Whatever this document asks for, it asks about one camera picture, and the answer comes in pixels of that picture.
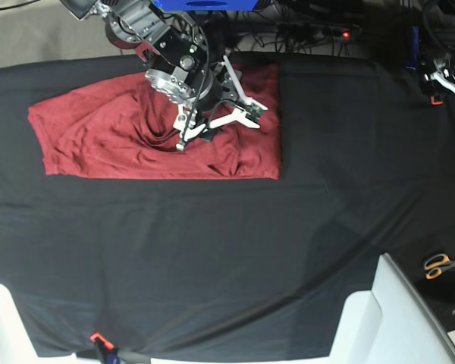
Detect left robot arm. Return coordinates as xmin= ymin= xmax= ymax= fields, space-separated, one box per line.
xmin=419 ymin=1 xmax=455 ymax=106

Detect blue clamp handle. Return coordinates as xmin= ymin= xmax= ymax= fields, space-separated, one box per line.
xmin=405 ymin=26 xmax=420 ymax=71

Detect blue plastic box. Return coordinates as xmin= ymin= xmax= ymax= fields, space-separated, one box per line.
xmin=152 ymin=0 xmax=258 ymax=11

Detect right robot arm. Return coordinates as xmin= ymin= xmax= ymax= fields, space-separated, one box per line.
xmin=62 ymin=1 xmax=257 ymax=150

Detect yellow-handled scissors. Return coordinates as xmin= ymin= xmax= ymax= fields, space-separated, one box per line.
xmin=423 ymin=253 xmax=455 ymax=280

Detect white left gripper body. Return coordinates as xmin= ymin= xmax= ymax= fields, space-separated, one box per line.
xmin=420 ymin=56 xmax=455 ymax=100

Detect orange and black clamp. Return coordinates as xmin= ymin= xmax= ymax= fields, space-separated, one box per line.
xmin=429 ymin=85 xmax=444 ymax=106

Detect white power strip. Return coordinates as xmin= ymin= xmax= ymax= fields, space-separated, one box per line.
xmin=277 ymin=22 xmax=362 ymax=42

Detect white foam block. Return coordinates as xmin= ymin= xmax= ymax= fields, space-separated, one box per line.
xmin=328 ymin=253 xmax=455 ymax=364

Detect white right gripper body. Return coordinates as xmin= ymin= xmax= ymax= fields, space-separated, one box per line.
xmin=172 ymin=55 xmax=250 ymax=151

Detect red long-sleeve T-shirt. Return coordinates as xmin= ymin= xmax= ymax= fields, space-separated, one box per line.
xmin=28 ymin=64 xmax=281 ymax=180

